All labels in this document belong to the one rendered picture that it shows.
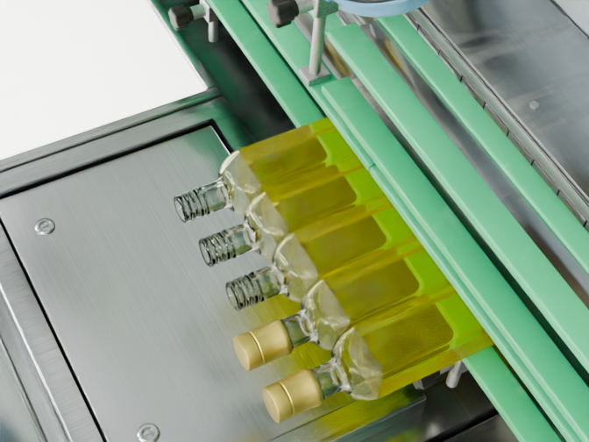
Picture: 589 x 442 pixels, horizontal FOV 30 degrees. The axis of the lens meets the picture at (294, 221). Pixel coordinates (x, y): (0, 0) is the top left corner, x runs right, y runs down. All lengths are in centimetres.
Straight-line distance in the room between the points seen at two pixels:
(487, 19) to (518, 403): 36
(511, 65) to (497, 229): 18
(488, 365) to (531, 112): 24
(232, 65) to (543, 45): 51
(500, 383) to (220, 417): 28
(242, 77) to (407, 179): 44
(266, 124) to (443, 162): 46
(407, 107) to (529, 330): 23
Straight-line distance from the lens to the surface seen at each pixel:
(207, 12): 136
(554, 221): 96
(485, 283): 99
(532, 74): 104
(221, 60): 146
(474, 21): 108
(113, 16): 147
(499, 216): 95
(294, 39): 120
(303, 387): 97
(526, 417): 104
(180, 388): 113
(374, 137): 108
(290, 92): 125
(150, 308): 118
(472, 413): 117
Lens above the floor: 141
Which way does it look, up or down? 19 degrees down
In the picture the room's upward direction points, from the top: 112 degrees counter-clockwise
